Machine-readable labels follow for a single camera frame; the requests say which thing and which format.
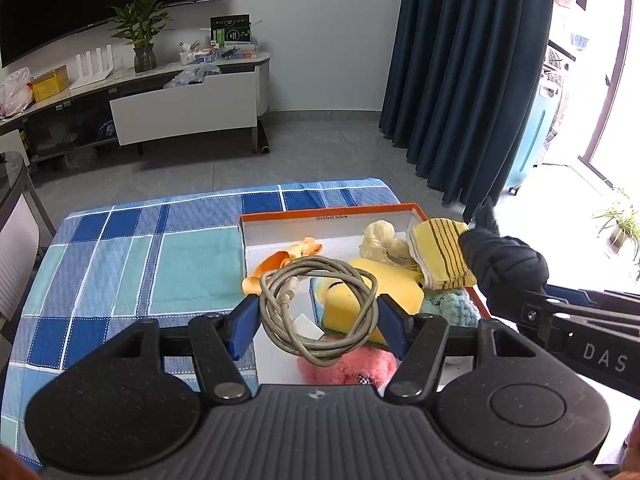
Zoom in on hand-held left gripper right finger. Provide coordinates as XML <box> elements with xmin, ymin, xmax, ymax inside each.
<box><xmin>377</xmin><ymin>294</ymin><xmax>533</xmax><ymax>401</ymax></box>

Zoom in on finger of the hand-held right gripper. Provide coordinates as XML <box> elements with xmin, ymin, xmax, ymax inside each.
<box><xmin>520</xmin><ymin>294</ymin><xmax>640</xmax><ymax>341</ymax></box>
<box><xmin>545</xmin><ymin>285</ymin><xmax>640</xmax><ymax>310</ymax></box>

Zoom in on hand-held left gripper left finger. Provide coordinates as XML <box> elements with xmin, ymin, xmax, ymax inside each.
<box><xmin>105</xmin><ymin>294</ymin><xmax>261</xmax><ymax>401</ymax></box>

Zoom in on yellow green sponge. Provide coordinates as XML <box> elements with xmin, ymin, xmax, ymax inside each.
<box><xmin>320</xmin><ymin>257</ymin><xmax>426</xmax><ymax>346</ymax></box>

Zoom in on light blue knitted scrunchie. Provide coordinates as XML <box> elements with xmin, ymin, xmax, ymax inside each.
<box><xmin>419</xmin><ymin>285</ymin><xmax>481</xmax><ymax>320</ymax></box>

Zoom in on white face mask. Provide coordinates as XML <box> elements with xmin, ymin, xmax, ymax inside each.
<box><xmin>292</xmin><ymin>312</ymin><xmax>323</xmax><ymax>341</ymax></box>

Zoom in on black cloth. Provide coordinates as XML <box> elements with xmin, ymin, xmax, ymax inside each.
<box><xmin>457</xmin><ymin>199</ymin><xmax>550</xmax><ymax>320</ymax></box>

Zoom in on orange cloth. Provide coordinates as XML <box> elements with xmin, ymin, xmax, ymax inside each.
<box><xmin>242</xmin><ymin>237</ymin><xmax>323</xmax><ymax>295</ymax></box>

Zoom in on pink fluffy plush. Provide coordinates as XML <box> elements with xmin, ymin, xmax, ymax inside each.
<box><xmin>297</xmin><ymin>340</ymin><xmax>398</xmax><ymax>388</ymax></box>

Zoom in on colourful tissue pack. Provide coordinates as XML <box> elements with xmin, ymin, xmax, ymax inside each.
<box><xmin>309</xmin><ymin>275</ymin><xmax>351</xmax><ymax>331</ymax></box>

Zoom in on yellow striped socks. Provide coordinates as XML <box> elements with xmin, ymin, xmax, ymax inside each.
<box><xmin>406</xmin><ymin>217</ymin><xmax>478</xmax><ymax>291</ymax></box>

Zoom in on grey cable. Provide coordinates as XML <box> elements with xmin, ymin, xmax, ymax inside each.
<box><xmin>259</xmin><ymin>256</ymin><xmax>379</xmax><ymax>367</ymax></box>

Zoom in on orange cardboard box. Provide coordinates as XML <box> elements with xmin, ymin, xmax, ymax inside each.
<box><xmin>239</xmin><ymin>201</ymin><xmax>496</xmax><ymax>388</ymax></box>

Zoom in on potted spider plant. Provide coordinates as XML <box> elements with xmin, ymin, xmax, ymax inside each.
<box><xmin>592</xmin><ymin>187</ymin><xmax>640</xmax><ymax>281</ymax></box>

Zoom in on blue checked tablecloth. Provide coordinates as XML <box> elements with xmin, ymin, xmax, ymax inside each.
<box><xmin>0</xmin><ymin>177</ymin><xmax>403</xmax><ymax>466</ymax></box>

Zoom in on light blue suitcase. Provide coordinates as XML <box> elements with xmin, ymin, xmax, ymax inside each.
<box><xmin>504</xmin><ymin>72</ymin><xmax>561</xmax><ymax>196</ymax></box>

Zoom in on white cabinet drawer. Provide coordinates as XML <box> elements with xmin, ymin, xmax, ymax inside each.
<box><xmin>110</xmin><ymin>71</ymin><xmax>261</xmax><ymax>148</ymax></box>

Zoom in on white ribbed drawer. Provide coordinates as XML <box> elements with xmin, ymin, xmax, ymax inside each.
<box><xmin>0</xmin><ymin>192</ymin><xmax>41</xmax><ymax>321</ymax></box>

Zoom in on dark blue curtain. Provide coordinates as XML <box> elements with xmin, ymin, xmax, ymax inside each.
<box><xmin>378</xmin><ymin>0</ymin><xmax>560</xmax><ymax>221</ymax></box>

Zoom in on grey plastic bag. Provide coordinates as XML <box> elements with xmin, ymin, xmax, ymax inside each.
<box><xmin>164</xmin><ymin>64</ymin><xmax>221</xmax><ymax>90</ymax></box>

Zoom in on white television cabinet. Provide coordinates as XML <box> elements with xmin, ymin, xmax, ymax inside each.
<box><xmin>0</xmin><ymin>50</ymin><xmax>273</xmax><ymax>161</ymax></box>

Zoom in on clear organiser with small items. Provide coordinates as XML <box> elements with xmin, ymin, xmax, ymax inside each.
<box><xmin>180</xmin><ymin>40</ymin><xmax>260</xmax><ymax>65</ymax></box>

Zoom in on dark round side table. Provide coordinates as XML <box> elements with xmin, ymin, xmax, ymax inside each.
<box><xmin>0</xmin><ymin>150</ymin><xmax>56</xmax><ymax>261</ymax></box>

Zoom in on green plant in glass vase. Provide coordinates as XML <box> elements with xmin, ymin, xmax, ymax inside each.
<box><xmin>107</xmin><ymin>0</ymin><xmax>178</xmax><ymax>73</ymax></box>

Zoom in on white router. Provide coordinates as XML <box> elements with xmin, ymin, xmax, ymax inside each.
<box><xmin>70</xmin><ymin>45</ymin><xmax>117</xmax><ymax>91</ymax></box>

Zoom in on green black box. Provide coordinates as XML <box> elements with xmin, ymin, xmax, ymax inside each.
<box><xmin>210</xmin><ymin>13</ymin><xmax>251</xmax><ymax>45</ymax></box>

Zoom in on yellow box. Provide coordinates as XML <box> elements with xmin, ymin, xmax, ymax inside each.
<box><xmin>31</xmin><ymin>65</ymin><xmax>70</xmax><ymax>102</ymax></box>

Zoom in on white plastic bag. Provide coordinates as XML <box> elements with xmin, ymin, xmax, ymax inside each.
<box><xmin>0</xmin><ymin>67</ymin><xmax>36</xmax><ymax>116</ymax></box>

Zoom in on black television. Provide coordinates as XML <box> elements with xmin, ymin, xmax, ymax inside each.
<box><xmin>0</xmin><ymin>0</ymin><xmax>228</xmax><ymax>68</ymax></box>

